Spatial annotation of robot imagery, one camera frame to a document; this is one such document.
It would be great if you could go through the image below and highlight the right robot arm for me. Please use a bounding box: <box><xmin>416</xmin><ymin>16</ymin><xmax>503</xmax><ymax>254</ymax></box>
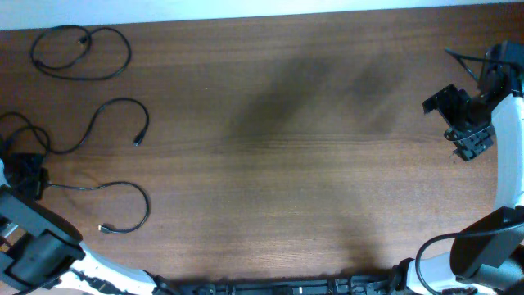
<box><xmin>393</xmin><ymin>41</ymin><xmax>523</xmax><ymax>294</ymax></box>

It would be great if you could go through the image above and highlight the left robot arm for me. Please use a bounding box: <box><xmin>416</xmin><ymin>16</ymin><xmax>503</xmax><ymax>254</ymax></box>
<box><xmin>1</xmin><ymin>159</ymin><xmax>180</xmax><ymax>295</ymax></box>

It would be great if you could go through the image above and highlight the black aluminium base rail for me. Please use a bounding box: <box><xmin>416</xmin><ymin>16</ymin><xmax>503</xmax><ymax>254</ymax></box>
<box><xmin>165</xmin><ymin>275</ymin><xmax>404</xmax><ymax>295</ymax></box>

